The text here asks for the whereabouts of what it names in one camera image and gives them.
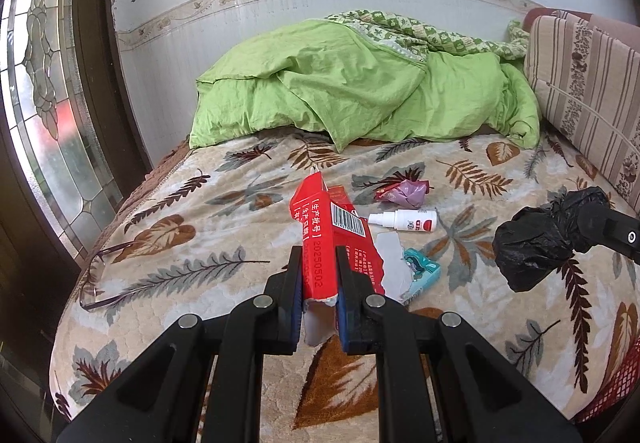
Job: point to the dark wooden door frame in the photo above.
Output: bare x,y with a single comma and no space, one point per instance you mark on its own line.
100,48

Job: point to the green duvet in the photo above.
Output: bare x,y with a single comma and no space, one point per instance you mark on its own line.
325,83

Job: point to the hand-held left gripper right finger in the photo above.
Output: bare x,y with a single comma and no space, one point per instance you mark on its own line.
344,328

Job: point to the leaf print blanket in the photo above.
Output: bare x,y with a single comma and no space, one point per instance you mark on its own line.
225,223

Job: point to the patterned glass door panel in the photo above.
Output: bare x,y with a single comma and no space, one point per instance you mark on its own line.
50,88

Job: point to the pink padded headboard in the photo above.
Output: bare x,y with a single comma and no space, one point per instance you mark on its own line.
620,25

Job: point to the striped floral cushion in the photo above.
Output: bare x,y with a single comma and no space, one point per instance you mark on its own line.
585,83

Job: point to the eyeglasses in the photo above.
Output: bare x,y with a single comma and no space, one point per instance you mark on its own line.
120,248

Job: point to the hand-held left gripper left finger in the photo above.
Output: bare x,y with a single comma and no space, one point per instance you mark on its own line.
298,318

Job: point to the black plastic bag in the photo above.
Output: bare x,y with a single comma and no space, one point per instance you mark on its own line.
535,238

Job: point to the red paper carton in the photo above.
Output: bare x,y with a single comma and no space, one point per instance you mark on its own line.
317,243

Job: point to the pink and red plastic bag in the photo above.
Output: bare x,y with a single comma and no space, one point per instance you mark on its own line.
407,193

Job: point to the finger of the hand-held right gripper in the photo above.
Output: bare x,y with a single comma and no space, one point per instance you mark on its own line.
615,230

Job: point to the teal tissue packet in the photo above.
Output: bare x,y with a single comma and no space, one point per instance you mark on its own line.
422,273

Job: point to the white spray bottle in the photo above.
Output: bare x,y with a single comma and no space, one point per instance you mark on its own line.
410,220

